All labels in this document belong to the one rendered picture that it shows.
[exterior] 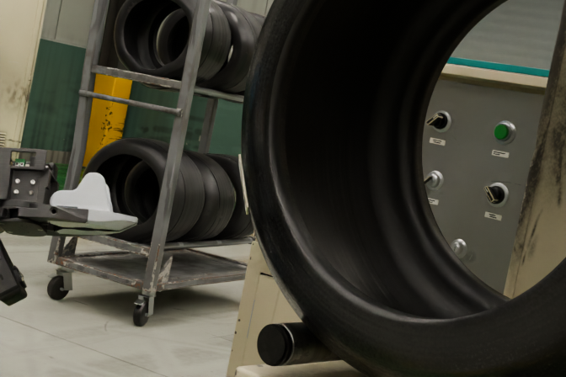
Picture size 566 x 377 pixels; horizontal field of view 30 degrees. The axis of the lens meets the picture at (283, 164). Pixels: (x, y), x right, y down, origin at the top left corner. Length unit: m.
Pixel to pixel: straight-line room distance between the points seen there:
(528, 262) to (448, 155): 0.45
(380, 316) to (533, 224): 0.40
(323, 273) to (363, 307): 0.06
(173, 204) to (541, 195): 3.79
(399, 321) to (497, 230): 0.73
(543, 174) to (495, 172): 0.37
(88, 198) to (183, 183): 3.93
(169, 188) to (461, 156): 3.28
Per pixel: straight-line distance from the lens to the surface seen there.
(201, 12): 4.94
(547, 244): 1.36
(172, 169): 4.94
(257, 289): 1.95
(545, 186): 1.36
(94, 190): 1.15
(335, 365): 1.25
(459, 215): 1.76
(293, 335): 1.12
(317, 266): 1.06
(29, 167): 1.16
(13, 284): 1.15
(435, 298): 1.30
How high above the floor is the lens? 1.15
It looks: 3 degrees down
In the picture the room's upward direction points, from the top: 11 degrees clockwise
